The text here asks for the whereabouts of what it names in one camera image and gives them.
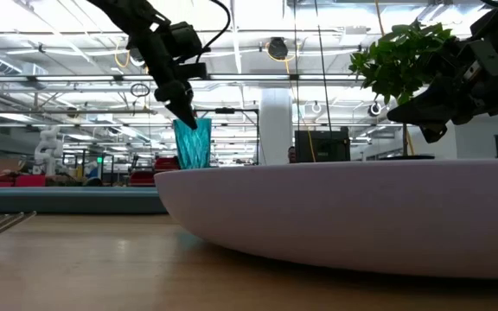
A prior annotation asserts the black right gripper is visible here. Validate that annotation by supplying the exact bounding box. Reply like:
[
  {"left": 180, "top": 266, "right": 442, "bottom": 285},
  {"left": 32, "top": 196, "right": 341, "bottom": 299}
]
[{"left": 386, "top": 38, "right": 498, "bottom": 144}]

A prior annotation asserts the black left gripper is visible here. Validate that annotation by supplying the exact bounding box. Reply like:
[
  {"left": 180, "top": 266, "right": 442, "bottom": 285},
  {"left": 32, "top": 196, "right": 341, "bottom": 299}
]
[{"left": 132, "top": 19, "right": 209, "bottom": 130}]

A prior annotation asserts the teal translucent plastic cup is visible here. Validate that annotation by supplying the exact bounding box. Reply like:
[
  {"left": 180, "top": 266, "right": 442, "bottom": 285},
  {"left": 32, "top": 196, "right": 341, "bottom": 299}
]
[{"left": 172, "top": 117, "right": 214, "bottom": 170}]

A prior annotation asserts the lavender round plate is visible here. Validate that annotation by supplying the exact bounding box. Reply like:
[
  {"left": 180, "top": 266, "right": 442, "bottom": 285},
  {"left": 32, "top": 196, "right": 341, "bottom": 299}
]
[{"left": 153, "top": 157, "right": 498, "bottom": 281}]

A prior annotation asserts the red tool chest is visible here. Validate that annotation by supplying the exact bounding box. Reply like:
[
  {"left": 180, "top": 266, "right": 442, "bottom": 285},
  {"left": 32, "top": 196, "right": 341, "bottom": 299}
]
[{"left": 128, "top": 155, "right": 181, "bottom": 187}]

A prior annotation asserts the green leafy plant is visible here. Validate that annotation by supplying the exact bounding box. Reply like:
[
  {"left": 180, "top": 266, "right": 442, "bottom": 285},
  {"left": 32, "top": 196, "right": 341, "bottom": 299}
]
[{"left": 348, "top": 19, "right": 457, "bottom": 157}]

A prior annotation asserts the white column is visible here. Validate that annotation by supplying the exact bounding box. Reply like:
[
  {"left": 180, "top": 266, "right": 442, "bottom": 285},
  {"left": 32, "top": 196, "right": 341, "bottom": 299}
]
[{"left": 259, "top": 88, "right": 293, "bottom": 166}]

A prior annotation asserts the black cabinet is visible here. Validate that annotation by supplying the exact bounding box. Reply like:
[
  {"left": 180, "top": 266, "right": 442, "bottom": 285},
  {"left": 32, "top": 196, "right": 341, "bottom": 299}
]
[{"left": 294, "top": 127, "right": 352, "bottom": 164}]

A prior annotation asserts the red storage bin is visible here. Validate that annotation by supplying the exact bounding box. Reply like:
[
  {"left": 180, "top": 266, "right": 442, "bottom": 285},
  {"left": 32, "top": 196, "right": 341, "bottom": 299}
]
[{"left": 0, "top": 162, "right": 47, "bottom": 188}]

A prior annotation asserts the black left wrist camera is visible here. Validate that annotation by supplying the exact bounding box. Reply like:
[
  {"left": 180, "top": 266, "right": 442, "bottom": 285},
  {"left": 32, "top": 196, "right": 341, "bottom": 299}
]
[{"left": 169, "top": 20, "right": 204, "bottom": 62}]

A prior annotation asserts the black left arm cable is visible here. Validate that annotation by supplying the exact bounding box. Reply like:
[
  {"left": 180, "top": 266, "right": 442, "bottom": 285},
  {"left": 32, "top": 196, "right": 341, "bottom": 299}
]
[{"left": 195, "top": 0, "right": 233, "bottom": 55}]

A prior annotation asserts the black hanging cable reel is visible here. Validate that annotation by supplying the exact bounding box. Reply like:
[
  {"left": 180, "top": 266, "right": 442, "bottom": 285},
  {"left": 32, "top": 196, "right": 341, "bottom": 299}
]
[{"left": 267, "top": 36, "right": 290, "bottom": 61}]

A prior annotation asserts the yellow hanging cable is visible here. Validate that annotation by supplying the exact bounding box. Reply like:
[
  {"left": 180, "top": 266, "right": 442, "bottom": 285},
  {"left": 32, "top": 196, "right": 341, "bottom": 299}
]
[{"left": 373, "top": 0, "right": 386, "bottom": 38}]

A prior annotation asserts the thin yellow cable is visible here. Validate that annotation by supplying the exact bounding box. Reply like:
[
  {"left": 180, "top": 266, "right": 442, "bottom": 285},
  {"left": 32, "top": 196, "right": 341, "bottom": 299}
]
[{"left": 265, "top": 41, "right": 317, "bottom": 163}]

